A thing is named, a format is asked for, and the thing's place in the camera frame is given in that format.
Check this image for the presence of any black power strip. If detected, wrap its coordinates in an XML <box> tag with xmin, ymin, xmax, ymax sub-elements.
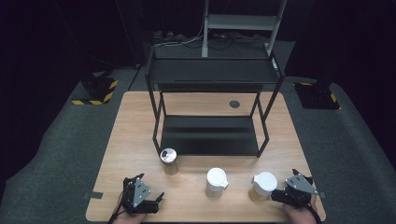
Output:
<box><xmin>151</xmin><ymin>30</ymin><xmax>189</xmax><ymax>45</ymax></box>

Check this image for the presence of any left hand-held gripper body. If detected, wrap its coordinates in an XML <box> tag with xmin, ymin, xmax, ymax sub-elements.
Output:
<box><xmin>121</xmin><ymin>175</ymin><xmax>160</xmax><ymax>216</ymax></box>

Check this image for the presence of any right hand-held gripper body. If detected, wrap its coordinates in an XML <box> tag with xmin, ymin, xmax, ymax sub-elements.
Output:
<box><xmin>279</xmin><ymin>174</ymin><xmax>319</xmax><ymax>208</ymax></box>

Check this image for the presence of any black two-tier metal rack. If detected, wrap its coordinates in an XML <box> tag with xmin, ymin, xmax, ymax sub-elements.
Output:
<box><xmin>145</xmin><ymin>49</ymin><xmax>286</xmax><ymax>159</ymax></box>

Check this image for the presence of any bundle of floor cables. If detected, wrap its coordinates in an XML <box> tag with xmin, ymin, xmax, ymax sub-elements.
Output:
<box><xmin>151</xmin><ymin>18</ymin><xmax>269</xmax><ymax>50</ymax></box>

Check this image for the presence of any white metal stand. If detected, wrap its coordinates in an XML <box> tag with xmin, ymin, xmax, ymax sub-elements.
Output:
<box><xmin>201</xmin><ymin>0</ymin><xmax>288</xmax><ymax>59</ymax></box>

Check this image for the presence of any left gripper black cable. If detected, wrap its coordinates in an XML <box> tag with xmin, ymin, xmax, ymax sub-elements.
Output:
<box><xmin>107</xmin><ymin>202</ymin><xmax>126</xmax><ymax>224</ymax></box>

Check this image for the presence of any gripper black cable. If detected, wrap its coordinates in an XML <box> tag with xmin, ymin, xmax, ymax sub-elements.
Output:
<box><xmin>306</xmin><ymin>199</ymin><xmax>323</xmax><ymax>224</ymax></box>
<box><xmin>107</xmin><ymin>202</ymin><xmax>126</xmax><ymax>224</ymax></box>

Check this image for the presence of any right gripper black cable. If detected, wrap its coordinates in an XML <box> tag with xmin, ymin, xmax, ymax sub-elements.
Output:
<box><xmin>306</xmin><ymin>199</ymin><xmax>323</xmax><ymax>224</ymax></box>

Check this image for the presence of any person's left hand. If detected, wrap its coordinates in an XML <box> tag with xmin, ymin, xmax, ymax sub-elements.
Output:
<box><xmin>111</xmin><ymin>192</ymin><xmax>148</xmax><ymax>224</ymax></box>

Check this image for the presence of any white cup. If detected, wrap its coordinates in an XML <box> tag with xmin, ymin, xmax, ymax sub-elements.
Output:
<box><xmin>247</xmin><ymin>171</ymin><xmax>278</xmax><ymax>203</ymax></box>

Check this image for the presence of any hazard-striped black stand base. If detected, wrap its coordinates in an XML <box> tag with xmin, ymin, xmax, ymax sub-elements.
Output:
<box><xmin>71</xmin><ymin>72</ymin><xmax>120</xmax><ymax>106</ymax></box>
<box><xmin>293</xmin><ymin>80</ymin><xmax>342</xmax><ymax>111</ymax></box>

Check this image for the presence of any person's right hand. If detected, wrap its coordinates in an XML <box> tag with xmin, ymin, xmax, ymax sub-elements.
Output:
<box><xmin>282</xmin><ymin>196</ymin><xmax>319</xmax><ymax>224</ymax></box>

